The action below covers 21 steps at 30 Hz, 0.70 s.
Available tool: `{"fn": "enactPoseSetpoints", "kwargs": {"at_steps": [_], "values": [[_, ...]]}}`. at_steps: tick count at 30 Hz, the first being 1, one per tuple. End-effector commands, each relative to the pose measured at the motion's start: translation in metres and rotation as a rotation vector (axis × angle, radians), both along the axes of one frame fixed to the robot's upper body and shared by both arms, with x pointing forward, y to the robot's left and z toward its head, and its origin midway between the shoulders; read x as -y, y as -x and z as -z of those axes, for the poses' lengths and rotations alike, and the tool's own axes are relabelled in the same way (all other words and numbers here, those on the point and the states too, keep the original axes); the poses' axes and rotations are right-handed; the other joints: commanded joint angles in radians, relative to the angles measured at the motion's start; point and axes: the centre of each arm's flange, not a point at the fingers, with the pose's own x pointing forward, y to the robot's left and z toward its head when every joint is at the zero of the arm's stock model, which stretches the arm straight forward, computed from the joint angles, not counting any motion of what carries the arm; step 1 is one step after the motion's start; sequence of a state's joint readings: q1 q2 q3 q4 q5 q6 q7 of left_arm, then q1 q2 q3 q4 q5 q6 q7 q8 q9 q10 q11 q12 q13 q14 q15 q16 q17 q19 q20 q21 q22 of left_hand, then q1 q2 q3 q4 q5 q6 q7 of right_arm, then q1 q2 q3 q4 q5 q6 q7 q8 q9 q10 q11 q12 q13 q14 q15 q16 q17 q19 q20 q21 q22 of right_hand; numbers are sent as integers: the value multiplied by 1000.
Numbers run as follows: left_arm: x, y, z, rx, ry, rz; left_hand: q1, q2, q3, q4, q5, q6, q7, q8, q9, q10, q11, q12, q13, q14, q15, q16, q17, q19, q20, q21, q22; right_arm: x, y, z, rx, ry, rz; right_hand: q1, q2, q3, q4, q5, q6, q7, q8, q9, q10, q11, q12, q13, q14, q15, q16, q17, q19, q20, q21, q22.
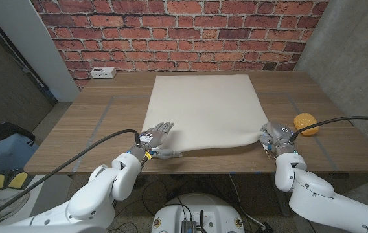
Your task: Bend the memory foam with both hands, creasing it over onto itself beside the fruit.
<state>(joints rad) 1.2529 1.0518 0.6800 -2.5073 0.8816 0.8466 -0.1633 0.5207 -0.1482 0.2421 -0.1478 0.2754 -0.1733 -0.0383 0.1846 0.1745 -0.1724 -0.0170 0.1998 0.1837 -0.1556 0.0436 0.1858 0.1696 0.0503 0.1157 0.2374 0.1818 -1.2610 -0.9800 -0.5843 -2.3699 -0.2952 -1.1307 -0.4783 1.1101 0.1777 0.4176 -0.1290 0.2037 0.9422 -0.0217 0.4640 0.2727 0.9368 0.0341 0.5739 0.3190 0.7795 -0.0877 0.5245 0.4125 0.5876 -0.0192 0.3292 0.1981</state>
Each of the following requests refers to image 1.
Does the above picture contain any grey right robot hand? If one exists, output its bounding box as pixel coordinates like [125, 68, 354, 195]
[259, 121, 298, 158]

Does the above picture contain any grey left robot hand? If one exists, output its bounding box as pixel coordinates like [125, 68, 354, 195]
[128, 121, 184, 162]

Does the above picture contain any cream memory foam sheet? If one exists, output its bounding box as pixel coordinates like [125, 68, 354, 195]
[141, 74, 269, 153]

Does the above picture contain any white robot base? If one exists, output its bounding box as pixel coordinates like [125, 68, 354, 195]
[151, 193, 246, 233]

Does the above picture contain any yellow plastic bumpy fruit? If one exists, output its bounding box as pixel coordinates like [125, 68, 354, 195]
[293, 113, 320, 137]

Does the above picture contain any grey tape strip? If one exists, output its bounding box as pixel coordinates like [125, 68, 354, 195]
[286, 93, 339, 172]
[72, 96, 115, 173]

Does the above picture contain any grey table leg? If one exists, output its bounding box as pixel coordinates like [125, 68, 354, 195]
[270, 174, 292, 217]

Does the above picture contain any white power strip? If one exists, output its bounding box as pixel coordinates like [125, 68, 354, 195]
[89, 67, 117, 80]

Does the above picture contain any grey electronics box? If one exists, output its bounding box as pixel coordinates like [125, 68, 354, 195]
[181, 219, 198, 233]

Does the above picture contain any red brick printed backdrop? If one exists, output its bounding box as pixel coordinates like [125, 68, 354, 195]
[30, 0, 330, 90]

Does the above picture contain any blue storage bin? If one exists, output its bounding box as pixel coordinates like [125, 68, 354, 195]
[0, 132, 39, 175]

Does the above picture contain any black yellow padded item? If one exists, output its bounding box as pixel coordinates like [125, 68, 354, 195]
[0, 168, 29, 194]

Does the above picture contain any grey sneaker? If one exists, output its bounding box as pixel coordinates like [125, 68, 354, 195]
[0, 192, 31, 224]

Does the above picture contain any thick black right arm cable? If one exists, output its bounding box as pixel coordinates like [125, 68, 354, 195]
[288, 115, 368, 143]

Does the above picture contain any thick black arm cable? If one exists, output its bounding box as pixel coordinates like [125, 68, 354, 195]
[288, 115, 368, 143]
[0, 128, 141, 226]

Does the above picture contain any white floor cable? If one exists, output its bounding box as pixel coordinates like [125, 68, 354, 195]
[228, 174, 268, 229]

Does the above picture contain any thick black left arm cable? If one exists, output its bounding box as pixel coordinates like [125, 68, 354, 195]
[0, 128, 141, 226]

